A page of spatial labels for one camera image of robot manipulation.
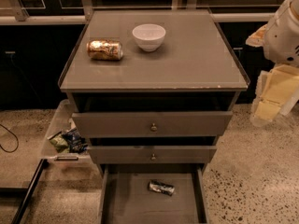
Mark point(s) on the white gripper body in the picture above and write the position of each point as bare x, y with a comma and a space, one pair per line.
282, 39

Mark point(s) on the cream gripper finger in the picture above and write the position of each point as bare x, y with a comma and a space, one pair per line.
262, 113

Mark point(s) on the silver blue redbull can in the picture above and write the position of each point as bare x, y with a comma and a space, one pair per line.
161, 187

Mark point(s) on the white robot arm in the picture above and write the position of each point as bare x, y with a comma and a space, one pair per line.
279, 38

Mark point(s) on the grey drawer cabinet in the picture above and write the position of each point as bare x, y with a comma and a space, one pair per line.
193, 70

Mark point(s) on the grey middle drawer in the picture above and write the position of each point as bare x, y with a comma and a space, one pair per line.
152, 154

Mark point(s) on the grey drawer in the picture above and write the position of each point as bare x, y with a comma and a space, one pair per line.
152, 154
151, 124
126, 198

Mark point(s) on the grey bottom drawer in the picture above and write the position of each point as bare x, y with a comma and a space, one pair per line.
126, 198

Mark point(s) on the grey top drawer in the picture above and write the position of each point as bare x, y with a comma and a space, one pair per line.
151, 124

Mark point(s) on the gold soda can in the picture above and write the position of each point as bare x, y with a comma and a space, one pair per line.
105, 49

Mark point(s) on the metal window railing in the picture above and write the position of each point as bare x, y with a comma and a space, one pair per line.
79, 11

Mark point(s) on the white ceramic bowl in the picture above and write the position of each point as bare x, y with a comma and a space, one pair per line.
149, 37

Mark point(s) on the dark blue snack bag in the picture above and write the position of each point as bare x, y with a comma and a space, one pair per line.
76, 143

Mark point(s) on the clear plastic storage bin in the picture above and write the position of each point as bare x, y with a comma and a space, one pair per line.
61, 122

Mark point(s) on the green snack bag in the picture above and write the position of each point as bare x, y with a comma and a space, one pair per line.
59, 143

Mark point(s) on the black metal floor frame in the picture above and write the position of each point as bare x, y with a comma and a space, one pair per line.
23, 195

